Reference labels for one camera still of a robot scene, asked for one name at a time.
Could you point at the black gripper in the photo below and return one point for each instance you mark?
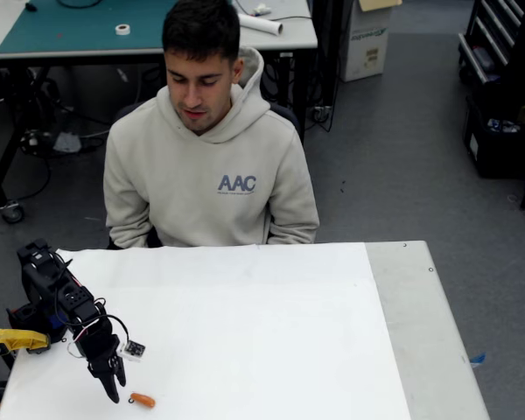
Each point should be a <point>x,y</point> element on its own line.
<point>103,362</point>

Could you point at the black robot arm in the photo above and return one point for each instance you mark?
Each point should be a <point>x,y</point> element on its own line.
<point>44,280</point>

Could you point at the large white paper sheet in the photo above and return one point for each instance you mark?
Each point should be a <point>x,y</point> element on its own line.
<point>245,332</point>

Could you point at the man in beige hoodie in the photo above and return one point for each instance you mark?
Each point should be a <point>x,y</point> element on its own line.
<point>205,175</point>

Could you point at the white debris on floor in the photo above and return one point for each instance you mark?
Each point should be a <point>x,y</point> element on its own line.
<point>66,142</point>

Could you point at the white tape roll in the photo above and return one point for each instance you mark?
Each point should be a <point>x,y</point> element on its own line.
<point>122,29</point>

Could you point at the green cutting mat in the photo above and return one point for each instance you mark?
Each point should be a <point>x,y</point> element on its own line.
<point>48,26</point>

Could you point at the blue tape scrap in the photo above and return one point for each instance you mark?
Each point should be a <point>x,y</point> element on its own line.
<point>478,359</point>

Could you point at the grey workbench with black legs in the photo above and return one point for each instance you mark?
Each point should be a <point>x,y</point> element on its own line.
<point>289,37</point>

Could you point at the rolled white paper tube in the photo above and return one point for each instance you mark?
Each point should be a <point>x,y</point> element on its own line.
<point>264,25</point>

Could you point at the crumpled white paper wad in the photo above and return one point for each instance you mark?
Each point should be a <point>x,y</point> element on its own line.
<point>261,9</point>

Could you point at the white cardboard box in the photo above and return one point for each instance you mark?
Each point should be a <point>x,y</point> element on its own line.
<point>367,44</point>

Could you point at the black storage crate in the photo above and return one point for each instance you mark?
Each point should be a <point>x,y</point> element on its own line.
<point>494,153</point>

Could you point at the manila folder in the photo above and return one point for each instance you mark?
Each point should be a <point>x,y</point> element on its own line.
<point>378,3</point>

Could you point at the black tool drawer cabinet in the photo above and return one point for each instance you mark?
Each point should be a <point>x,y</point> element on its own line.
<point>490,44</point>

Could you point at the small white camera module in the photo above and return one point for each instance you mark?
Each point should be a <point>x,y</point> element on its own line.
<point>133,350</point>

